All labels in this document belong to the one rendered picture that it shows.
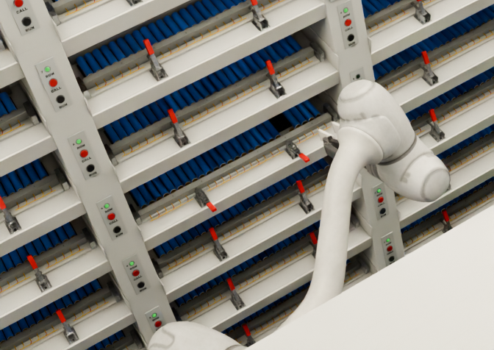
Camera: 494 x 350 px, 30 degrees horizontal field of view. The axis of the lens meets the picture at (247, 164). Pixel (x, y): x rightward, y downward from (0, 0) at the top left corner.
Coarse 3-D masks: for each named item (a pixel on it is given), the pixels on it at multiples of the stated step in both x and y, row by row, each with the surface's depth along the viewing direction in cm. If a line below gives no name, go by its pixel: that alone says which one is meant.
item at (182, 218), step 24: (312, 96) 247; (336, 120) 241; (312, 144) 237; (264, 168) 234; (288, 168) 235; (168, 192) 232; (216, 192) 231; (240, 192) 231; (168, 216) 228; (192, 216) 227; (144, 240) 224
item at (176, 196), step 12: (312, 120) 239; (324, 120) 239; (288, 132) 237; (300, 132) 237; (312, 132) 238; (276, 144) 235; (252, 156) 234; (264, 156) 235; (228, 168) 232; (204, 180) 230; (216, 180) 232; (228, 180) 232; (180, 192) 229; (192, 192) 230; (156, 204) 227; (168, 204) 229; (180, 204) 228; (144, 216) 227
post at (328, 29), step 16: (336, 0) 216; (352, 0) 218; (336, 16) 218; (320, 32) 226; (336, 32) 221; (336, 48) 223; (352, 48) 225; (368, 48) 228; (352, 64) 228; (368, 64) 230; (336, 96) 236; (368, 176) 250; (368, 192) 253; (368, 208) 256; (384, 224) 262; (400, 240) 269; (368, 256) 273; (400, 256) 272
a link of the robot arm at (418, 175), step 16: (416, 144) 184; (400, 160) 183; (416, 160) 183; (432, 160) 183; (384, 176) 188; (400, 176) 184; (416, 176) 182; (432, 176) 181; (448, 176) 184; (400, 192) 188; (416, 192) 183; (432, 192) 183
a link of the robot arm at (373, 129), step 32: (352, 96) 177; (384, 96) 178; (352, 128) 178; (384, 128) 177; (352, 160) 176; (384, 160) 184; (352, 192) 177; (320, 224) 178; (320, 256) 176; (320, 288) 174; (288, 320) 172
